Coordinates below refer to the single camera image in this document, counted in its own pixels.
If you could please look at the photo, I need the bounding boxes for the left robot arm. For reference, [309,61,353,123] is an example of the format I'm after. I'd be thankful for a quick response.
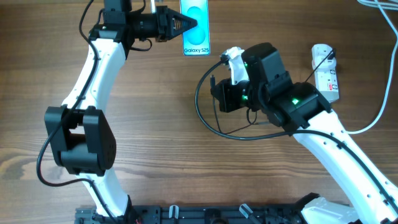
[43,1,198,223]

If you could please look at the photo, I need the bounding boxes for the white power strip cord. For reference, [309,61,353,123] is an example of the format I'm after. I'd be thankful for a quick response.
[346,0,398,135]

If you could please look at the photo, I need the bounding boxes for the white power strip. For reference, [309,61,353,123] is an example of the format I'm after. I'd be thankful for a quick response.
[312,44,340,103]

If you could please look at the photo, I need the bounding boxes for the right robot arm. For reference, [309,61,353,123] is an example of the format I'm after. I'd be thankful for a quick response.
[211,42,397,223]

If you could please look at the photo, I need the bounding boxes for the white charger plug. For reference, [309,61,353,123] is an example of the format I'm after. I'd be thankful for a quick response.
[312,50,336,70]

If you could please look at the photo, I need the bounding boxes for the right black camera cable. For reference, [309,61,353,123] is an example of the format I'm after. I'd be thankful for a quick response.
[194,58,398,215]

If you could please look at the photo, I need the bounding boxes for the Galaxy S25 smartphone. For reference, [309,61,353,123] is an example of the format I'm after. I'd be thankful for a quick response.
[180,0,210,56]

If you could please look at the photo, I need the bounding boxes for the white cables at corner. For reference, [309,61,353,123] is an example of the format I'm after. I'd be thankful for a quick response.
[356,0,398,11]

